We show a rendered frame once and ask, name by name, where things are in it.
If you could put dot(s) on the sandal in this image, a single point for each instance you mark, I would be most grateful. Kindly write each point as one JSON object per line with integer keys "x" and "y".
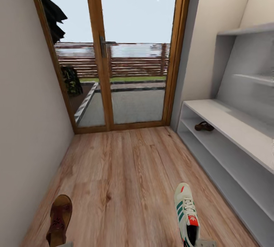
{"x": 61, "y": 213}
{"x": 205, "y": 126}

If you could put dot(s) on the gym shoe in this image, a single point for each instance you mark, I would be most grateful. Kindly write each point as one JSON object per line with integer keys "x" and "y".
{"x": 188, "y": 223}

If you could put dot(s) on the door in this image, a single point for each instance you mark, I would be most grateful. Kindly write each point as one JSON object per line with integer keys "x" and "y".
{"x": 116, "y": 61}

